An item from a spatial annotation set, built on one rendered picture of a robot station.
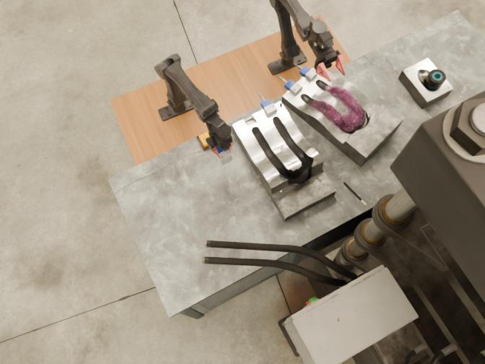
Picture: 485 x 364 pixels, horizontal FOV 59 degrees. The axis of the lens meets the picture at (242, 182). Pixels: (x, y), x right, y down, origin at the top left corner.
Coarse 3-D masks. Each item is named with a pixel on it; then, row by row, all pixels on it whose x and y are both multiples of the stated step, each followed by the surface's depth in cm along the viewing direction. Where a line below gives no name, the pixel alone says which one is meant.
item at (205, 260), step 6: (204, 258) 185; (210, 258) 184; (216, 258) 184; (222, 258) 184; (228, 258) 183; (234, 258) 183; (228, 264) 183; (234, 264) 182; (240, 264) 181; (246, 264) 181; (252, 264) 180; (258, 264) 179; (264, 264) 179
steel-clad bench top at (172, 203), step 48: (384, 48) 221; (432, 48) 220; (480, 48) 219; (384, 96) 212; (192, 144) 207; (384, 144) 203; (144, 192) 199; (192, 192) 199; (240, 192) 198; (336, 192) 196; (384, 192) 195; (144, 240) 192; (192, 240) 191; (240, 240) 190; (288, 240) 189; (192, 288) 184
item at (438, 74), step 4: (432, 72) 203; (436, 72) 203; (440, 72) 203; (444, 72) 203; (428, 76) 203; (432, 76) 203; (436, 76) 205; (440, 76) 203; (444, 76) 202; (428, 80) 204; (432, 80) 202; (436, 80) 202; (440, 80) 202; (444, 80) 202; (432, 84) 203; (436, 84) 202; (440, 84) 203
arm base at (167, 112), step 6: (186, 102) 214; (162, 108) 214; (168, 108) 213; (174, 108) 209; (180, 108) 209; (186, 108) 213; (192, 108) 213; (162, 114) 212; (168, 114) 212; (174, 114) 212; (162, 120) 211
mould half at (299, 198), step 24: (240, 120) 200; (264, 120) 200; (288, 120) 200; (240, 144) 203; (264, 168) 189; (288, 168) 186; (312, 168) 188; (288, 192) 190; (312, 192) 190; (288, 216) 187
